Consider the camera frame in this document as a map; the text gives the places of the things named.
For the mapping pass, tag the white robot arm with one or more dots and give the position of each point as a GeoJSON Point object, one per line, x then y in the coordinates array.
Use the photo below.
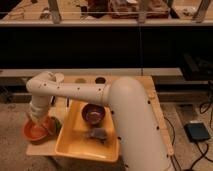
{"type": "Point", "coordinates": [142, 143]}

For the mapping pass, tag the red bowl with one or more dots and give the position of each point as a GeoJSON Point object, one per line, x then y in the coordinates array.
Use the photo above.
{"type": "Point", "coordinates": [37, 131]}

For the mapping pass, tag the grey crumpled cloth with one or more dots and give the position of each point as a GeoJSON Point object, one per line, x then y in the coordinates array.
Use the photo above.
{"type": "Point", "coordinates": [97, 133]}

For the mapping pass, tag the green plate under bowl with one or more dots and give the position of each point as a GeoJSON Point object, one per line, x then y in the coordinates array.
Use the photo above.
{"type": "Point", "coordinates": [57, 123]}

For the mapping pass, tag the wooden play table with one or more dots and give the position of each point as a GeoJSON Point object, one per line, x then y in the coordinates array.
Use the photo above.
{"type": "Point", "coordinates": [46, 146]}

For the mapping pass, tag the yellow plastic tray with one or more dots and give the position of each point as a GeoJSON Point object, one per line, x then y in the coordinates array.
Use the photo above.
{"type": "Point", "coordinates": [73, 142]}

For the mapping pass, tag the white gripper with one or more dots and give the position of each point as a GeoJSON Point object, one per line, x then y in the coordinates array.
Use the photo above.
{"type": "Point", "coordinates": [37, 114]}

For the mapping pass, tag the black box on floor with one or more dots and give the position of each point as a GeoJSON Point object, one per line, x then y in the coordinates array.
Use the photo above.
{"type": "Point", "coordinates": [196, 132]}

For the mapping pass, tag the dark purple bowl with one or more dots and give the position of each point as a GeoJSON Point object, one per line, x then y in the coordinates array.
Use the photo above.
{"type": "Point", "coordinates": [93, 114]}

